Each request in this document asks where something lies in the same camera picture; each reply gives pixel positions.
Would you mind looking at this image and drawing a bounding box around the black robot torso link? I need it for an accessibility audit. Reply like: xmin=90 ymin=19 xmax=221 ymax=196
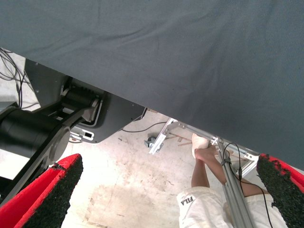
xmin=0 ymin=82 xmax=102 ymax=205

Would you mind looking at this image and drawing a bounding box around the person's bare leg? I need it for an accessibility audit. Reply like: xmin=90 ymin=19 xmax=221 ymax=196
xmin=191 ymin=149 xmax=211 ymax=190
xmin=204 ymin=148 xmax=271 ymax=198

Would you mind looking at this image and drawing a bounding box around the person's white shoe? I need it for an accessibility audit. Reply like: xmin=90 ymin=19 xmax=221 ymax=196
xmin=191 ymin=133 xmax=211 ymax=159

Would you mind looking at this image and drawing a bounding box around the tangled thin black cable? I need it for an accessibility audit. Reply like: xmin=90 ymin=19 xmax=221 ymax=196
xmin=0 ymin=46 xmax=40 ymax=107

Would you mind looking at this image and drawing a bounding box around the thin black floor cable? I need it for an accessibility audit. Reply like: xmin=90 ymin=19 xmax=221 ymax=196
xmin=121 ymin=121 xmax=168 ymax=133

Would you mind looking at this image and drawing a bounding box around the thin black cable with connector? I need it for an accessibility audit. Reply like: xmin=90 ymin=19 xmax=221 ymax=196
xmin=222 ymin=142 xmax=274 ymax=228

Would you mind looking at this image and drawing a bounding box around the grey slotted metal bracket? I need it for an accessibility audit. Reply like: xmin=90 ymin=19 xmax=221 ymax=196
xmin=70 ymin=127 xmax=95 ymax=143

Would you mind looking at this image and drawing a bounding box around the grey caster wheel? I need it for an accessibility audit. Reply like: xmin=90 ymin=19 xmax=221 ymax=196
xmin=143 ymin=137 xmax=157 ymax=150

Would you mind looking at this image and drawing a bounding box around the black robot base chassis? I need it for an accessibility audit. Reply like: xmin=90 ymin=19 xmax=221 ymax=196
xmin=25 ymin=58 xmax=148 ymax=143

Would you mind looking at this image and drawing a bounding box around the aluminium table leg profile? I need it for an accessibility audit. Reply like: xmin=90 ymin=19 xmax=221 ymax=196
xmin=212 ymin=139 xmax=256 ymax=228

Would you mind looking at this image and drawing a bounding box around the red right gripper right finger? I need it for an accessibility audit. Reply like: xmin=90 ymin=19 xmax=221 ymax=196
xmin=256 ymin=153 xmax=304 ymax=228

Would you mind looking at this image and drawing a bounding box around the brown wooden scrap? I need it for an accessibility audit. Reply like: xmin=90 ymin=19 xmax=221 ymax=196
xmin=168 ymin=133 xmax=193 ymax=147

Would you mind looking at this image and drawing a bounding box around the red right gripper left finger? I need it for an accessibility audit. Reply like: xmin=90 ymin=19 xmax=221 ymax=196
xmin=0 ymin=153 xmax=84 ymax=228

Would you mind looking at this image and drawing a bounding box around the short aluminium frame profile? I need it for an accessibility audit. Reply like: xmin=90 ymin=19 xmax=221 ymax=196
xmin=148 ymin=117 xmax=179 ymax=155

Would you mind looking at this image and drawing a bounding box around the dark grey table cloth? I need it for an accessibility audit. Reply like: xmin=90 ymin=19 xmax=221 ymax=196
xmin=0 ymin=0 xmax=304 ymax=171

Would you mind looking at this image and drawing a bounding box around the aluminium table frame rail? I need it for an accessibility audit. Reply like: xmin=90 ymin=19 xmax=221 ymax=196
xmin=177 ymin=121 xmax=259 ymax=179

